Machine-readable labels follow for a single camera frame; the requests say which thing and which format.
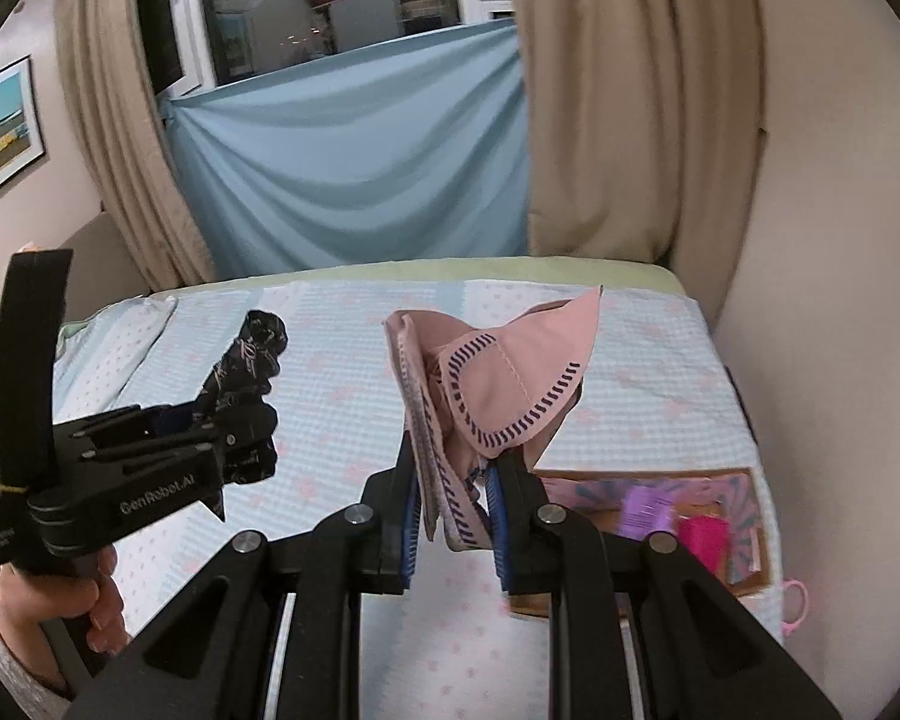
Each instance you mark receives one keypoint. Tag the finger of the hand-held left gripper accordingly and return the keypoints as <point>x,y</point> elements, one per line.
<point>131,417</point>
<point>232,431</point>

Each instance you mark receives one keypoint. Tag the purple plastic packet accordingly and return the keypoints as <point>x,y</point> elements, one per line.
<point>645,514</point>

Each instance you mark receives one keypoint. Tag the light blue pillow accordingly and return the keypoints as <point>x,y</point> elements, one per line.
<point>120,345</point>

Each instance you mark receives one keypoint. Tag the framed wall poster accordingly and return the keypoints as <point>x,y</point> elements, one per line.
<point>0,135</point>

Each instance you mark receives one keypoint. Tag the dark patterned sock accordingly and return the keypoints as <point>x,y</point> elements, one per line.
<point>251,360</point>

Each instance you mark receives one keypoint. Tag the pink cardboard box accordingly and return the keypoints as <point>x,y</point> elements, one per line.
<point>742,499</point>

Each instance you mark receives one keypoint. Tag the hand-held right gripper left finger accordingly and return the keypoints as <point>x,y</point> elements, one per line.
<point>409,532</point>

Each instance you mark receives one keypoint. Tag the grey upholstered headboard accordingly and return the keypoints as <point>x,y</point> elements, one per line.
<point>97,270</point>

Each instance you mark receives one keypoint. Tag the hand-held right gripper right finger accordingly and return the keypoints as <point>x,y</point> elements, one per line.
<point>499,540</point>

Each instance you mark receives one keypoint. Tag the pink plastic loop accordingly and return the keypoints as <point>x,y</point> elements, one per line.
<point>795,583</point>

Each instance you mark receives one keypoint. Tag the person's left hand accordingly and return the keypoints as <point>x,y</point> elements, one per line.
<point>101,600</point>

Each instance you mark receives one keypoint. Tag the light blue checked blanket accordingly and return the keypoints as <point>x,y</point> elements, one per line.
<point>330,390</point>

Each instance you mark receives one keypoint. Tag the hanging light blue cloth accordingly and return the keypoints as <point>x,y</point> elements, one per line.
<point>345,172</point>

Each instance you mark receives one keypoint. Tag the beige curtain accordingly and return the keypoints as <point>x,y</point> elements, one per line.
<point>112,127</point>
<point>630,105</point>

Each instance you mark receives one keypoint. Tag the magenta cloth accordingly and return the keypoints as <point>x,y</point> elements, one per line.
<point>709,547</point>

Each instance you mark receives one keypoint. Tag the pink patterned sock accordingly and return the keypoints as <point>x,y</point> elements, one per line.
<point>540,360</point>

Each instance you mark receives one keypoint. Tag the white framed window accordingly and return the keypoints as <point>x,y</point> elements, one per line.
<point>330,7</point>

